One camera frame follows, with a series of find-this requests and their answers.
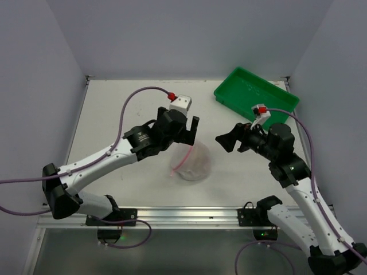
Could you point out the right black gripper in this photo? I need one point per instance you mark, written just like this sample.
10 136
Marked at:
242 138

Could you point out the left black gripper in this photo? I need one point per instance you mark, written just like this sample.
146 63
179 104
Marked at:
184 136

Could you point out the white mesh laundry bag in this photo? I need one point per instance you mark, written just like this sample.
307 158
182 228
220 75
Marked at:
191 163

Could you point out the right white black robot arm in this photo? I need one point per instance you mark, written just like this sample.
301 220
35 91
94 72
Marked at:
328 247

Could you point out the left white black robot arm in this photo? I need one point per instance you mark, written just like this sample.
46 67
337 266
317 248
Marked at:
64 186

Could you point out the green plastic tray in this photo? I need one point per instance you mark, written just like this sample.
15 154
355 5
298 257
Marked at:
242 90

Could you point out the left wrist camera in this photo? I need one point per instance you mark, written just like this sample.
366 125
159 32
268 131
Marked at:
180 103

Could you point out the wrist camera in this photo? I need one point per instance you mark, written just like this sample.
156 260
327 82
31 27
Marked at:
180 103
262 114

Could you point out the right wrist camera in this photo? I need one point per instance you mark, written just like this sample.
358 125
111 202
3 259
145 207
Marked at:
262 114

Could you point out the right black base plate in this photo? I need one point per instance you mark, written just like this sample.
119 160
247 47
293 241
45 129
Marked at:
248 216

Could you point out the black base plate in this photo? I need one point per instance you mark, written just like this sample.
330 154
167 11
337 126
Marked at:
248 216
125 217

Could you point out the aluminium mounting rail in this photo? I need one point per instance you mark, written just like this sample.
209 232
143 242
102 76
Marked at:
158 218

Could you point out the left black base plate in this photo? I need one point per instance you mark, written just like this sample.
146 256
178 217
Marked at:
125 217

